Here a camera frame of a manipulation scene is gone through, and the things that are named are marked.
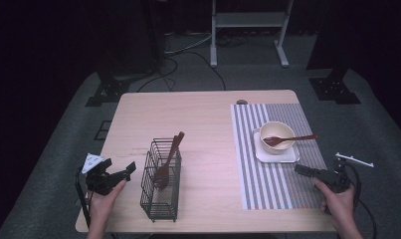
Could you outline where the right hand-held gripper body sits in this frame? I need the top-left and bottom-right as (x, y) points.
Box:
(319, 151), (375, 194)

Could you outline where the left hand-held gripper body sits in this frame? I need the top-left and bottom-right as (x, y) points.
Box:
(81, 152), (121, 196)

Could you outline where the brown wooden spoon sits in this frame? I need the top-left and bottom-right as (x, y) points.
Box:
(153, 130), (186, 191)
(263, 133), (319, 147)

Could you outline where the cream bowl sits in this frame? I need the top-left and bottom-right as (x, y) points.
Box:
(259, 120), (297, 155)

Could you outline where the black wire cutlery basket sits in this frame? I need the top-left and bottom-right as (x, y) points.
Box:
(139, 137), (183, 223)

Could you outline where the person's left hand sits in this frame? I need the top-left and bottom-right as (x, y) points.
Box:
(88, 179), (127, 230)

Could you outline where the person's right hand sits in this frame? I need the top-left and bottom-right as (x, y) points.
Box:
(312, 177), (356, 227)

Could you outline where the white square plate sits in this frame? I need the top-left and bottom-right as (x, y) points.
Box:
(252, 127), (301, 164)

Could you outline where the dark floor hatch outline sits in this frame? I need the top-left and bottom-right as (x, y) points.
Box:
(94, 119), (113, 141)

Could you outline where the grey striped placemat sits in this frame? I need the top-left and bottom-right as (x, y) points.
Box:
(230, 103), (332, 211)

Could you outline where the brown wooden utensil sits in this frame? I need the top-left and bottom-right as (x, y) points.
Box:
(167, 134), (180, 162)

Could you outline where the black stand base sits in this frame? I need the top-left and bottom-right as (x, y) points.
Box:
(308, 68), (361, 106)
(85, 70), (131, 108)

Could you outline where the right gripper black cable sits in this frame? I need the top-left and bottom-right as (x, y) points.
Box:
(345, 162), (378, 239)

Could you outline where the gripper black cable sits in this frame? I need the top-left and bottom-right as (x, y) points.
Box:
(345, 162), (378, 239)
(74, 167), (93, 230)

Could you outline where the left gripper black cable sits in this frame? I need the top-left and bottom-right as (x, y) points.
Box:
(74, 167), (93, 230)

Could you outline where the black floor cable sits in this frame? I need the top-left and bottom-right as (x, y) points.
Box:
(136, 50), (228, 93)

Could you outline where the grey floor cable bundle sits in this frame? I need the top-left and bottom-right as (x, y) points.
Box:
(163, 31), (213, 57)

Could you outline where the white metal stand frame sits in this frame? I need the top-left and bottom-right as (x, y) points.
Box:
(209, 0), (295, 69)

